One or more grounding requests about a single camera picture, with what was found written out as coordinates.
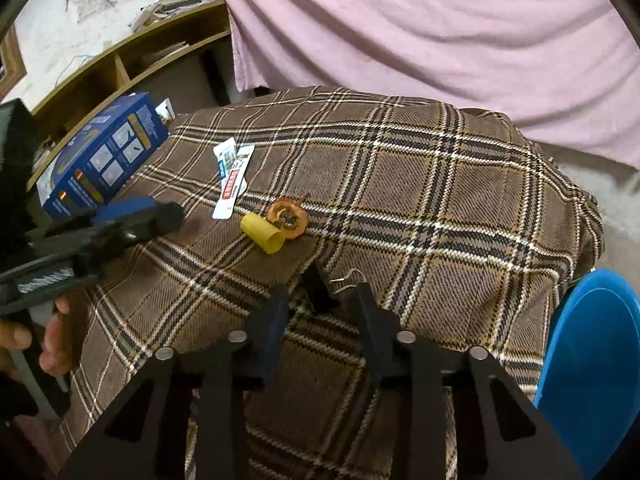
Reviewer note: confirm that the wooden headboard shelf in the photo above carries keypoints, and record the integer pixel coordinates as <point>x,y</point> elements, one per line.
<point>165,25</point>

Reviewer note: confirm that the blue cardboard box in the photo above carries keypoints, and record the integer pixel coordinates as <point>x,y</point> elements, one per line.
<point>105,155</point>

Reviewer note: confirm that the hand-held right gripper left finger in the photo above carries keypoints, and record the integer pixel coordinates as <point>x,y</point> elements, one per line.
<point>272,330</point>

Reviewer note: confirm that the blue plastic basin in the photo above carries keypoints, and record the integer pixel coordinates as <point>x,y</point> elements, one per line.
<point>595,360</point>

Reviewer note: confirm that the small white paper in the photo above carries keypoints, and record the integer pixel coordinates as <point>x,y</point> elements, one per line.
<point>165,110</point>

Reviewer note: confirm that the white toothpaste tube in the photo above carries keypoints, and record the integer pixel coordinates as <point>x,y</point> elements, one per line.
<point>232,190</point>

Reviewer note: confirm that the pink hanging cloth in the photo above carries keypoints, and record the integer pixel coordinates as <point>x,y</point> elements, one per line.
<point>425,35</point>

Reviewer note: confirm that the yellow tube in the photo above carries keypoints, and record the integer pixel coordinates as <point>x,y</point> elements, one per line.
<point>262,234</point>

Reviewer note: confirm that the wooden window frame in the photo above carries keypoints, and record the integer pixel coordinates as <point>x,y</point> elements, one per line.
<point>12,65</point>

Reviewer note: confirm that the black binder clip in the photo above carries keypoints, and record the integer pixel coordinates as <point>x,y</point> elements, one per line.
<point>317,287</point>

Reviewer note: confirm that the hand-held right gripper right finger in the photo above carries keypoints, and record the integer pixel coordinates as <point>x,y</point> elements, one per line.
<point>375,330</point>

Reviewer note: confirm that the loose papers in cubby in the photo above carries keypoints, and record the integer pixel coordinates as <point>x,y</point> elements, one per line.
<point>165,52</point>

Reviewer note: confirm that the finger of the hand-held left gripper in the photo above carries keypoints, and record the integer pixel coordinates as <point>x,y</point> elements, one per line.
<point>125,207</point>
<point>150,222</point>

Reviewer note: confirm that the brown plaid blanket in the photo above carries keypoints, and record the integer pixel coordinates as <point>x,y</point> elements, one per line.
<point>400,200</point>

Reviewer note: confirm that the orange round tape roll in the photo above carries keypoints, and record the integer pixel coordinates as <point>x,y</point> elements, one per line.
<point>287,217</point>

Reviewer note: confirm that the stack of books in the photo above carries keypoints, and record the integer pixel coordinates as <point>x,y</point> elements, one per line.
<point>165,7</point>

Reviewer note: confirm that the white green printed packet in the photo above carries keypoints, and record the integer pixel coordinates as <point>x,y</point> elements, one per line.
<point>225,152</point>

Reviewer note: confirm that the person's left hand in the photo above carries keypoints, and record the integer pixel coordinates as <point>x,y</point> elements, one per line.
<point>55,345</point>

